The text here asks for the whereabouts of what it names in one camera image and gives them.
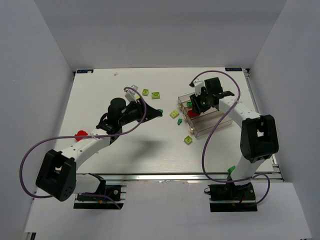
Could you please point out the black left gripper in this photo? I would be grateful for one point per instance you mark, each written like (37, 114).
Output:
(143, 111)

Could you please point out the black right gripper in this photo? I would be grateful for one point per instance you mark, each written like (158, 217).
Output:
(198, 105)

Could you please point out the green and red lego stack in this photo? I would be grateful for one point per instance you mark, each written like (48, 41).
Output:
(191, 114)

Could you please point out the small dark green lego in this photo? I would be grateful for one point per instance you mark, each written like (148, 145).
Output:
(179, 121)

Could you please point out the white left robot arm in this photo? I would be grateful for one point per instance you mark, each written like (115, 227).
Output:
(58, 173)

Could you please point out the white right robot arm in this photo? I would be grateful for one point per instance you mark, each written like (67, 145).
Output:
(258, 138)

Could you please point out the green curved lego brick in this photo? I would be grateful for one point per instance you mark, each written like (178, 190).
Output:
(160, 111)

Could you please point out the lime rectangular lego brick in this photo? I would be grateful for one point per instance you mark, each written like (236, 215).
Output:
(155, 95)

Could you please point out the clear three-compartment container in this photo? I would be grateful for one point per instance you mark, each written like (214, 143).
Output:
(202, 124)

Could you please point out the lime square lego brick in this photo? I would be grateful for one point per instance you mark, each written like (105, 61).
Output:
(145, 92)

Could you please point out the lime 2x2 lego brick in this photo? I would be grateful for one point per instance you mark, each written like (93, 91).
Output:
(174, 114)

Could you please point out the lime lego near container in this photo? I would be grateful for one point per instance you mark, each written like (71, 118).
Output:
(188, 140)

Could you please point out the blue label sticker right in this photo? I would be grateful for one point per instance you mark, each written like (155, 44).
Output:
(233, 69)

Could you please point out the blue label sticker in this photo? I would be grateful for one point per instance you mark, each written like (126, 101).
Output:
(84, 71)
(233, 69)

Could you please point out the red lego piece left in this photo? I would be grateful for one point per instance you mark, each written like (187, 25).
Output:
(80, 135)

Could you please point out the green lego at table edge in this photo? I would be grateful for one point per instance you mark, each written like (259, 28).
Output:
(231, 169)

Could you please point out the blue label sticker left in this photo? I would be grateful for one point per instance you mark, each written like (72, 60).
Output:
(84, 71)

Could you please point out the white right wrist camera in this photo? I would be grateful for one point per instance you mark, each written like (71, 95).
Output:
(197, 84)

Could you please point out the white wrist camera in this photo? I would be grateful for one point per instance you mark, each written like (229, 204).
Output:
(197, 84)
(130, 93)

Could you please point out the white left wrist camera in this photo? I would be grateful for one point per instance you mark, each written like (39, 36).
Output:
(130, 93)

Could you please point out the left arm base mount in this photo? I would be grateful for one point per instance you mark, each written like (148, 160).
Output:
(105, 195)

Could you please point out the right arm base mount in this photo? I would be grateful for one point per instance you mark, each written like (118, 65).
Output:
(228, 198)

